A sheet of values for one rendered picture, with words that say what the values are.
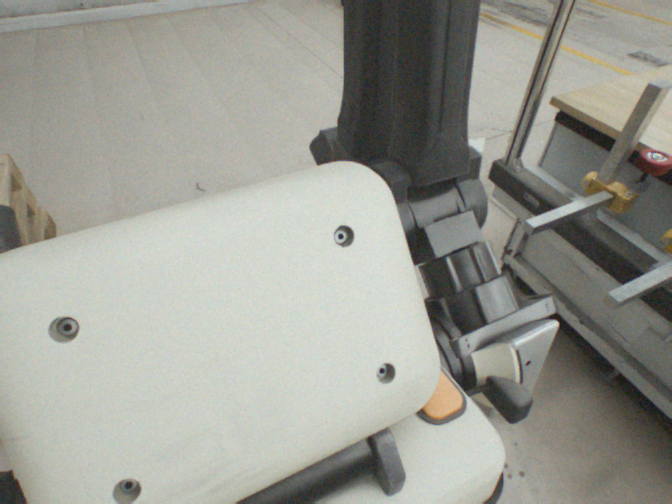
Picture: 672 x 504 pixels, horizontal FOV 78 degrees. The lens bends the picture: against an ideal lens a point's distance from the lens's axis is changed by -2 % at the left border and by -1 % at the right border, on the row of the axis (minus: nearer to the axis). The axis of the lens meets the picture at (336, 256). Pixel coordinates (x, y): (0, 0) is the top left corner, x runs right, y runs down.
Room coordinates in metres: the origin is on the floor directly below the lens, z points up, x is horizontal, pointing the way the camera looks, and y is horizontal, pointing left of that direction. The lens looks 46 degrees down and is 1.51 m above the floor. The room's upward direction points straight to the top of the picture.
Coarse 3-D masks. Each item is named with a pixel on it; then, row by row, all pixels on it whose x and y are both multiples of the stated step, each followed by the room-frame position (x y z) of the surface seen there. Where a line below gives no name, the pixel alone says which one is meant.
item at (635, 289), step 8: (656, 272) 0.62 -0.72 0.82; (664, 272) 0.62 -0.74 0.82; (640, 280) 0.60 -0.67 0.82; (648, 280) 0.60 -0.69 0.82; (656, 280) 0.60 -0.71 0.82; (664, 280) 0.60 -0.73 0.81; (616, 288) 0.57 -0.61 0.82; (624, 288) 0.57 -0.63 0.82; (632, 288) 0.57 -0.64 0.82; (640, 288) 0.57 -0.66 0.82; (648, 288) 0.58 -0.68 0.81; (608, 296) 0.56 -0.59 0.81; (616, 296) 0.55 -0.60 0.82; (624, 296) 0.55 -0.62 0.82; (632, 296) 0.55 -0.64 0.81; (640, 296) 0.57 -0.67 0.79; (608, 304) 0.55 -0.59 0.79; (616, 304) 0.54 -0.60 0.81; (624, 304) 0.55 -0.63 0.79
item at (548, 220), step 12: (636, 180) 0.96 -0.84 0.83; (600, 192) 0.90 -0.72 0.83; (636, 192) 0.93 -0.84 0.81; (576, 204) 0.85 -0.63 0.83; (588, 204) 0.85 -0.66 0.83; (600, 204) 0.87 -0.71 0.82; (540, 216) 0.80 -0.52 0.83; (552, 216) 0.80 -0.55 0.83; (564, 216) 0.81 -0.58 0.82; (576, 216) 0.83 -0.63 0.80; (528, 228) 0.77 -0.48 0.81; (540, 228) 0.77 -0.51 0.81
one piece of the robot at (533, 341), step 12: (528, 324) 0.21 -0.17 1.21; (540, 324) 0.20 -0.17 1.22; (552, 324) 0.19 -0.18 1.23; (504, 336) 0.19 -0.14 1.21; (516, 336) 0.19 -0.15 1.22; (528, 336) 0.18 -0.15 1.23; (540, 336) 0.19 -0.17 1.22; (552, 336) 0.19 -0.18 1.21; (516, 348) 0.17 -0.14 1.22; (528, 348) 0.18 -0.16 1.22; (540, 348) 0.19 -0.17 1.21; (528, 360) 0.18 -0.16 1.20; (540, 360) 0.19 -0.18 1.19; (528, 372) 0.18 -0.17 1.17; (528, 384) 0.18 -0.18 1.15; (492, 408) 0.16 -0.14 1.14
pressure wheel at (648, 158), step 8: (640, 152) 0.98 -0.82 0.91; (648, 152) 0.98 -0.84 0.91; (656, 152) 0.98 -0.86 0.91; (664, 152) 0.98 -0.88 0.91; (640, 160) 0.95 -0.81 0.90; (648, 160) 0.94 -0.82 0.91; (656, 160) 0.94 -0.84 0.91; (664, 160) 0.94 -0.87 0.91; (640, 168) 0.94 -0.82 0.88; (648, 168) 0.93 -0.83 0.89; (656, 168) 0.92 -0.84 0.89; (664, 168) 0.92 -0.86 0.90
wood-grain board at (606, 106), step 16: (624, 80) 1.45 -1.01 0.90; (640, 80) 1.45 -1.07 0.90; (560, 96) 1.33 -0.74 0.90; (576, 96) 1.33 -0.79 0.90; (592, 96) 1.33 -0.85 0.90; (608, 96) 1.33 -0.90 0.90; (624, 96) 1.33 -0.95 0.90; (640, 96) 1.33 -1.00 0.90; (576, 112) 1.24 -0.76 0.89; (592, 112) 1.22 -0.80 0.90; (608, 112) 1.22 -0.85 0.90; (624, 112) 1.22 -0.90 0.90; (656, 112) 1.21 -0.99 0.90; (608, 128) 1.13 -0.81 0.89; (656, 128) 1.12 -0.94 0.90; (640, 144) 1.04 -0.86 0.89; (656, 144) 1.03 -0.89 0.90
